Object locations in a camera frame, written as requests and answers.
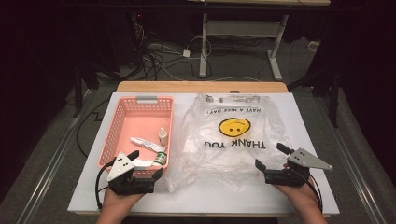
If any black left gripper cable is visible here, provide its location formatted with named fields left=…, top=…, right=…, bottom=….
left=94, top=161, right=118, bottom=211

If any small white dropper bottle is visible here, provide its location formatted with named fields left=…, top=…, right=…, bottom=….
left=158, top=126, right=169, bottom=147

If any tangle of floor cables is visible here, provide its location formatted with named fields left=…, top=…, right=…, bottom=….
left=132, top=22, right=216, bottom=82

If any person's right hand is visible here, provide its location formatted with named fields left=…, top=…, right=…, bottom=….
left=273, top=177, right=319, bottom=217

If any white floor box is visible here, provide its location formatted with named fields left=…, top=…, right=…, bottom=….
left=307, top=39, right=322, bottom=53

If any black floor cable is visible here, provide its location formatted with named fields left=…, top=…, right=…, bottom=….
left=76, top=98, right=111, bottom=159

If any clear plastic bag yellow smiley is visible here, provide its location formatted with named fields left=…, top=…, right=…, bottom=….
left=164, top=92, right=294, bottom=193

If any person's left hand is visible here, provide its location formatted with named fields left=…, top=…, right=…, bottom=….
left=101, top=186, right=146, bottom=217

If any pink perforated plastic basket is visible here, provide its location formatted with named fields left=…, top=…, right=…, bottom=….
left=97, top=95, right=175, bottom=177

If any small green label bottle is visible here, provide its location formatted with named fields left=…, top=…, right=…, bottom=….
left=151, top=151, right=168, bottom=168

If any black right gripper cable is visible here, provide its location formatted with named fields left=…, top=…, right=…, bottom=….
left=306, top=175, right=324, bottom=215

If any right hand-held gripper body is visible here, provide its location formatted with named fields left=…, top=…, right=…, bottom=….
left=263, top=147, right=333, bottom=189

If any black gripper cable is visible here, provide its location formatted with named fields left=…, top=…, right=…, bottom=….
left=306, top=175, right=324, bottom=215
left=94, top=161, right=118, bottom=211

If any desk with white metal legs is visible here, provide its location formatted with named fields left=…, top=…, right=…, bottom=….
left=186, top=0, right=332, bottom=81

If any white ointment tube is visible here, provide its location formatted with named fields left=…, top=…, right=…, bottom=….
left=130, top=136, right=166, bottom=154

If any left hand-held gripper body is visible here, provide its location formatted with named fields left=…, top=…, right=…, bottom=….
left=106, top=151, right=157, bottom=196

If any metal floor rail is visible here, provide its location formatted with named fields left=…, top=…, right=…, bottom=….
left=312, top=92, right=389, bottom=224
left=13, top=90, right=94, bottom=224

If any black stand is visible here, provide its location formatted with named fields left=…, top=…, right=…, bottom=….
left=73, top=59, right=94, bottom=119
left=288, top=66, right=342, bottom=129

